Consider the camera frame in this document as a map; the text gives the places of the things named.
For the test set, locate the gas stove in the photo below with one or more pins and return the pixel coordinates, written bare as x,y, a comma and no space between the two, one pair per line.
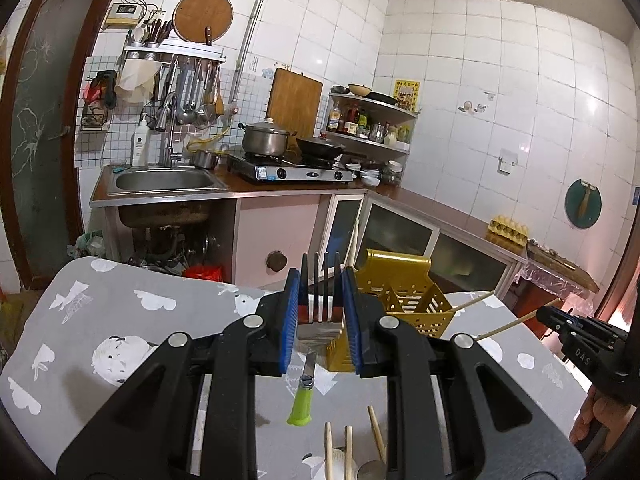
269,170

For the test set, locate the steel sink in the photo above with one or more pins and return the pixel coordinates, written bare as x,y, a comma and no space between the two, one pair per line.
153,181

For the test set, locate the yellow egg tray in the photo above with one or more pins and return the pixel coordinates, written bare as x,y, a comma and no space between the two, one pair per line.
510,230

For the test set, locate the green handled knife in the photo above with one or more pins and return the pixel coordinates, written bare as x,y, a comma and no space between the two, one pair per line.
300,415

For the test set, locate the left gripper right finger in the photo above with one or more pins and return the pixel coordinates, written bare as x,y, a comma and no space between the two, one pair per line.
452,411

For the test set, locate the rectangular wooden cutting board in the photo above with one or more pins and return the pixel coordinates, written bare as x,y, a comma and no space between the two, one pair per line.
294,102

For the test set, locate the wall utensil rack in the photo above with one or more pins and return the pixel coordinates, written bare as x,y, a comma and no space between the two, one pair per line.
165,78

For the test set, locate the grey patterned tablecloth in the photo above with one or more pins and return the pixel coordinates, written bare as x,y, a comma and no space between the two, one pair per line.
99,320

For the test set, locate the brown glass door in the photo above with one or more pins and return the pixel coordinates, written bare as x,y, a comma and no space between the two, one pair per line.
40,200

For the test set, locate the white wall socket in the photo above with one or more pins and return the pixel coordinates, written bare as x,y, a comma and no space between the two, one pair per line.
507,161

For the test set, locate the wooden chopstick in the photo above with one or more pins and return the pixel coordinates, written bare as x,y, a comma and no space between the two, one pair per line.
377,434
328,451
507,326
469,303
349,447

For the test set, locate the steel cooking pot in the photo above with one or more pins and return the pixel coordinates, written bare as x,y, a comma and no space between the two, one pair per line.
265,138

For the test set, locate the yellow utensil holder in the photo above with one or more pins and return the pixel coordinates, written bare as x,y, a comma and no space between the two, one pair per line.
401,284

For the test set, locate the yellow wall poster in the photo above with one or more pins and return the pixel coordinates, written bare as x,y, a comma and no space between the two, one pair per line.
406,93

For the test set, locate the round wooden board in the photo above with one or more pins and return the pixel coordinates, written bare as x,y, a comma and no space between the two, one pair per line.
202,21

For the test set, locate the kitchen counter cabinet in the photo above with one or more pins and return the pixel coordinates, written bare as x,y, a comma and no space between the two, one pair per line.
445,220

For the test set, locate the green round wall board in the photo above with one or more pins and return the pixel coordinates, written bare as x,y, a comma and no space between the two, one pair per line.
583,204

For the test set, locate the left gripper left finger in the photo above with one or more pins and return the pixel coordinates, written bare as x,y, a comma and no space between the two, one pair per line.
145,429

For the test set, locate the white soap bottle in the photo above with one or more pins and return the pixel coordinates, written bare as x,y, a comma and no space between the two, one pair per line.
140,144

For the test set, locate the black wok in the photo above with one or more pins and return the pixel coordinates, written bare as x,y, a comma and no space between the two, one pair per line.
319,150

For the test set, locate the steel fork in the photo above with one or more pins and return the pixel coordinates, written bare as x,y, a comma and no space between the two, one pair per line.
319,322

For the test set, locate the right hand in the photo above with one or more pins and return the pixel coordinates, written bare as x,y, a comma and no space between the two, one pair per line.
611,414

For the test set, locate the corner shelf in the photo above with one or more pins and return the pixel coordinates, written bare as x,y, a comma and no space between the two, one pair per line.
369,126

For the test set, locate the steel faucet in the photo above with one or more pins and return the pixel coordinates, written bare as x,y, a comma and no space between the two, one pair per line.
170,129

